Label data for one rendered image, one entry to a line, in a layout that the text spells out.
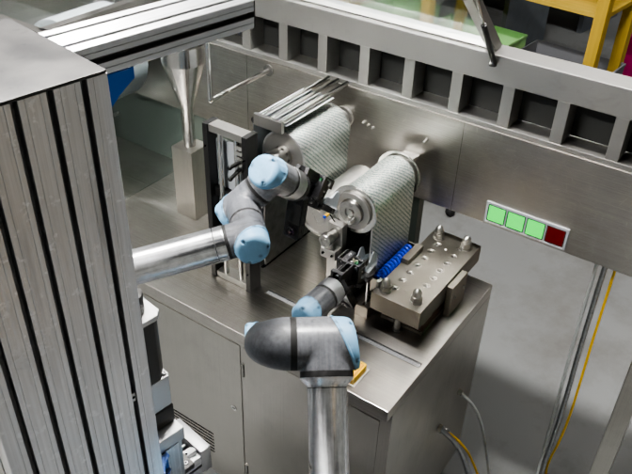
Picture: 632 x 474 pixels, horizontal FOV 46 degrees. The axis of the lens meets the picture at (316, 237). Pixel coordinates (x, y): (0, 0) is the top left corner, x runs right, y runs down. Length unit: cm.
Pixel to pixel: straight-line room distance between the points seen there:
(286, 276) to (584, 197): 93
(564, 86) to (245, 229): 95
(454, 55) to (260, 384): 112
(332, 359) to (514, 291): 244
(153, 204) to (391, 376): 115
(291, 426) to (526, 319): 173
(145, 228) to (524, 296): 204
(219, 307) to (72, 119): 141
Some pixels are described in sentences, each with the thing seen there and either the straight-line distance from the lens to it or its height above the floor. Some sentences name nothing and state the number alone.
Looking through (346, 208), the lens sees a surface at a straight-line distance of 209.
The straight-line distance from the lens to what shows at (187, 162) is 257.
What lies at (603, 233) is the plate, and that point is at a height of 124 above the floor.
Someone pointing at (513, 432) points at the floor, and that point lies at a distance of 327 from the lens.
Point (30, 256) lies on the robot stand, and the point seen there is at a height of 182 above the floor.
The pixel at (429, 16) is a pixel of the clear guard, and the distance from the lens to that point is 212.
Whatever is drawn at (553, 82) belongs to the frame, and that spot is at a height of 162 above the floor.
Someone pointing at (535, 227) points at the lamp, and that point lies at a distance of 225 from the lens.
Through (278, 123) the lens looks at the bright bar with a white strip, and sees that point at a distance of 209.
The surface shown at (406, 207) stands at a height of 118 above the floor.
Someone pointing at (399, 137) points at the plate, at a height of 132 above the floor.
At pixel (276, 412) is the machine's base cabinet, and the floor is 62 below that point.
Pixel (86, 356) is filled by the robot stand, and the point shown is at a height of 161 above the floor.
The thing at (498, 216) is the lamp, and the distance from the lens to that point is 228.
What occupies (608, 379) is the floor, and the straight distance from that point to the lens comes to 362.
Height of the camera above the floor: 240
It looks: 35 degrees down
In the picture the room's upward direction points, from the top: 2 degrees clockwise
